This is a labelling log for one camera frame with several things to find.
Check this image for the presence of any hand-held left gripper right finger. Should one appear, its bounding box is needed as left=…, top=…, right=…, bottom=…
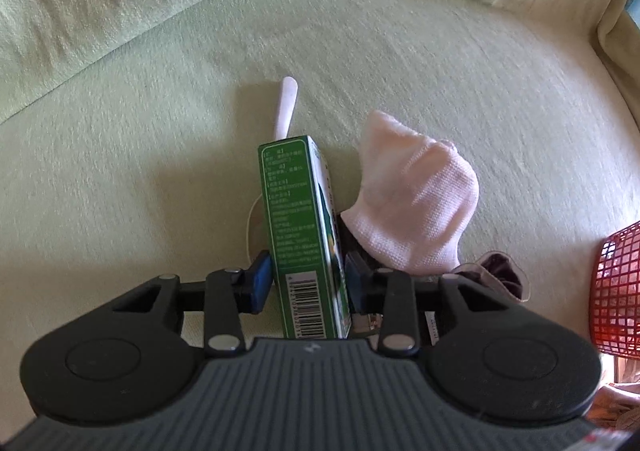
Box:
left=345, top=252, right=506, bottom=357

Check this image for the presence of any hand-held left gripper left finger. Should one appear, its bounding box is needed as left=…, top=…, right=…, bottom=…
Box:
left=112, top=251, right=273, bottom=358

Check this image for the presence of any green carton box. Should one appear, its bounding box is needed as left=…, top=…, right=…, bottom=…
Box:
left=257, top=135, right=353, bottom=341

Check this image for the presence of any pink sock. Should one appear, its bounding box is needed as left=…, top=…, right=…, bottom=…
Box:
left=340, top=110, right=481, bottom=274

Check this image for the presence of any dark purple scrunchie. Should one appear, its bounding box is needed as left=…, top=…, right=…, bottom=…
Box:
left=445, top=251, right=531, bottom=303

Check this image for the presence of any red plastic mesh basket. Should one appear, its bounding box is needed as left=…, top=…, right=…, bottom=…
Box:
left=590, top=220, right=640, bottom=359

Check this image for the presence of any black stick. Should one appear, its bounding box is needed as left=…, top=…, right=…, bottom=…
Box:
left=336, top=213, right=381, bottom=272

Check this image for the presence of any white plastic spoon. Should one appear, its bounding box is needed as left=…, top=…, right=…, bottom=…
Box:
left=271, top=77, right=300, bottom=140

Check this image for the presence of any chair with pink quilted cover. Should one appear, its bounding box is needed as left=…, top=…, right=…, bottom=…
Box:
left=595, top=381, right=640, bottom=432

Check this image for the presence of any clear plastic ring lid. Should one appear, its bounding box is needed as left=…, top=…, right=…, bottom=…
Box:
left=245, top=196, right=266, bottom=262

